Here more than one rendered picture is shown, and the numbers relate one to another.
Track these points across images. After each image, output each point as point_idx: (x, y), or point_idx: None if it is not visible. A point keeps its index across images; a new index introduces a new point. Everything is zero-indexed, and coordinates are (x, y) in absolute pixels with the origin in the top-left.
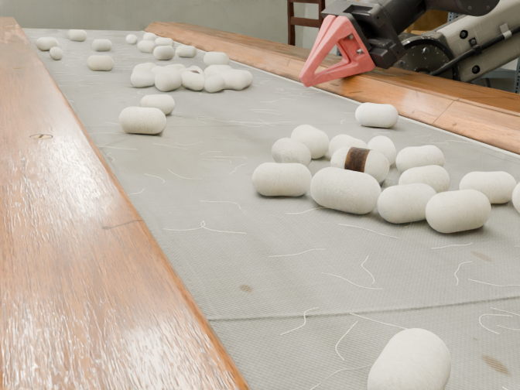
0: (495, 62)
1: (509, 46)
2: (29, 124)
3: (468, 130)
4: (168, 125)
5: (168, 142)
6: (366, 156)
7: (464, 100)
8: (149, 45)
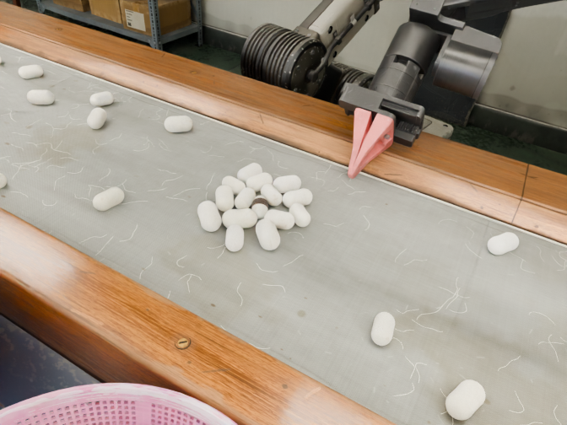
0: (344, 45)
1: (352, 29)
2: None
3: (554, 234)
4: (434, 362)
5: (507, 415)
6: None
7: (529, 200)
8: (47, 97)
